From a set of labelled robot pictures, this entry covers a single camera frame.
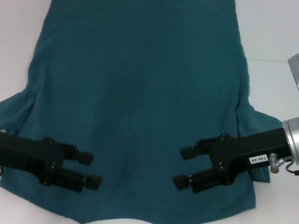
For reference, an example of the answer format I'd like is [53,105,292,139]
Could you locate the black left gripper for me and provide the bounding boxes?
[0,129,107,195]

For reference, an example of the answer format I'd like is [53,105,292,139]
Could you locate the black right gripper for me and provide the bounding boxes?
[171,119,294,202]

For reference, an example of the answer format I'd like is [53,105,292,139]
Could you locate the right gripper cable, metal plug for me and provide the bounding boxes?
[268,152,299,178]

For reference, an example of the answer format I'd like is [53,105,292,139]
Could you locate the white number label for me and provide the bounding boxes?
[247,154,269,165]

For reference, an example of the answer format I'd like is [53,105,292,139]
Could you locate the teal blue shirt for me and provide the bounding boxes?
[0,0,296,224]

